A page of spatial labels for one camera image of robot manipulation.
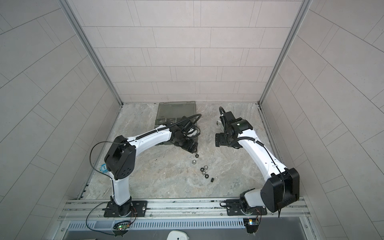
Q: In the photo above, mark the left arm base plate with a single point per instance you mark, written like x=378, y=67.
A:
x=129, y=209

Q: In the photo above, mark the grey compartment organizer box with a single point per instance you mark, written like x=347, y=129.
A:
x=170, y=113

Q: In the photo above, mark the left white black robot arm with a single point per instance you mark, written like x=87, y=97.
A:
x=121, y=157

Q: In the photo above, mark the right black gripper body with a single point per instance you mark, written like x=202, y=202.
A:
x=225, y=139

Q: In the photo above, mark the aluminium mounting rail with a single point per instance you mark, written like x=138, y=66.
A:
x=171, y=214

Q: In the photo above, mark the white round object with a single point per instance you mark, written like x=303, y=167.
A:
x=177, y=235

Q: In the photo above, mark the ribbed grey ceramic cup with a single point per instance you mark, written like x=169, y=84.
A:
x=221, y=126

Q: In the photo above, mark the left green circuit board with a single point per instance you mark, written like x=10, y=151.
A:
x=121, y=228

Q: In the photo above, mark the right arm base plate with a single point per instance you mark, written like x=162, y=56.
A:
x=238, y=207

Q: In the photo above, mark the blue sticker scrap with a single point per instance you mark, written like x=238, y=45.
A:
x=104, y=169

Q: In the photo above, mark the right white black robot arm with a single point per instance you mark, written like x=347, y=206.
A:
x=282, y=185

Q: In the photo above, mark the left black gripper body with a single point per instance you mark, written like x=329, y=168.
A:
x=184, y=142

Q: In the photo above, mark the right circuit board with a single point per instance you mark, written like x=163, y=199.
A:
x=251, y=225

